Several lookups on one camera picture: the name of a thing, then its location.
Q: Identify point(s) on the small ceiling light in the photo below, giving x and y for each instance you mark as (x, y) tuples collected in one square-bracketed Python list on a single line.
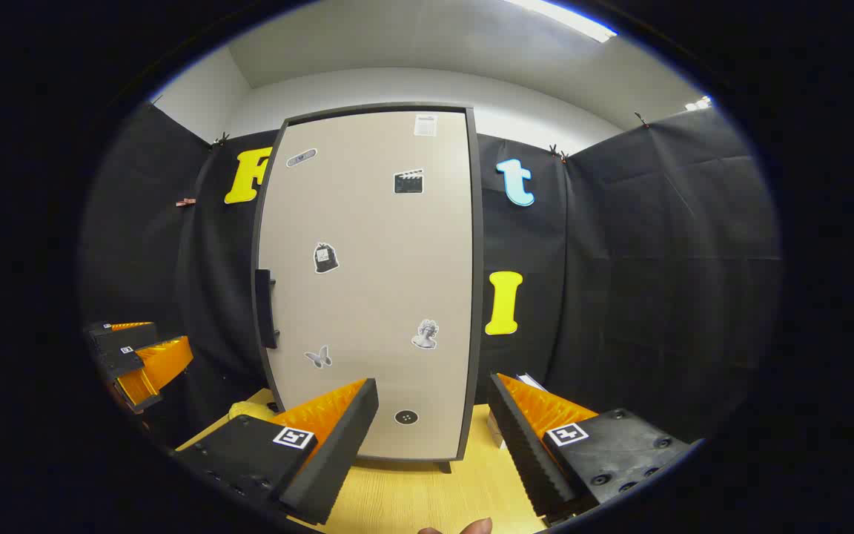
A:
[(700, 104)]

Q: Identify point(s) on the pale blue book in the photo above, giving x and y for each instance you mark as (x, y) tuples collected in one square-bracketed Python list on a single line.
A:
[(531, 381)]

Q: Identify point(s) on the yellow bumpy sponge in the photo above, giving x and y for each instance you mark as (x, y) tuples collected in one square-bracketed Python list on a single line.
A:
[(249, 410)]

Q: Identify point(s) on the black backdrop cloth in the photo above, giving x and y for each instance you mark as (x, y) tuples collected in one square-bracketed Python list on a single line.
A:
[(657, 259)]

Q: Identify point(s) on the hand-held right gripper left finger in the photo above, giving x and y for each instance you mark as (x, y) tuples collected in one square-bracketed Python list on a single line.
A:
[(338, 452)]

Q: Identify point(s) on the red brown clip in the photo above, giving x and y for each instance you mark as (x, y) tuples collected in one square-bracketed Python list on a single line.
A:
[(186, 202)]

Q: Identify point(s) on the long ceiling light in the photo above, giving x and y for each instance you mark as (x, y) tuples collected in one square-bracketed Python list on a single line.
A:
[(568, 18)]

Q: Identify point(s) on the beige cabinet door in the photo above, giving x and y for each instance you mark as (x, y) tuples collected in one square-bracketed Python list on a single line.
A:
[(368, 297)]

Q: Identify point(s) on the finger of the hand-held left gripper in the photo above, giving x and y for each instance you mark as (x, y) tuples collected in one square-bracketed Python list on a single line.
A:
[(119, 360), (112, 334)]

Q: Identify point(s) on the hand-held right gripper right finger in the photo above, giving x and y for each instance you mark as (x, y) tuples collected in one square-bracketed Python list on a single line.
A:
[(523, 452)]

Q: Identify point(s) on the dark grey cabinet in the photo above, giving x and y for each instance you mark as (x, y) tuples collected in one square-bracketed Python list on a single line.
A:
[(477, 297)]

